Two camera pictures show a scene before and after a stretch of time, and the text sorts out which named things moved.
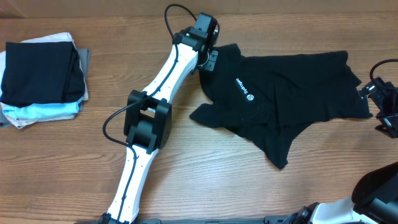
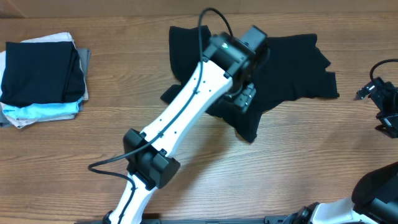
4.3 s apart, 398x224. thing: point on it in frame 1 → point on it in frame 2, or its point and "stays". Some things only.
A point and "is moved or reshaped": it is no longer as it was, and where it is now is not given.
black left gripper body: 209,61 → 242,96
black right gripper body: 384,96 stays
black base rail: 239,219 stays
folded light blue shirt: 42,110 stays
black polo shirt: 269,98 is moved or reshaped
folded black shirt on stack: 41,72 stays
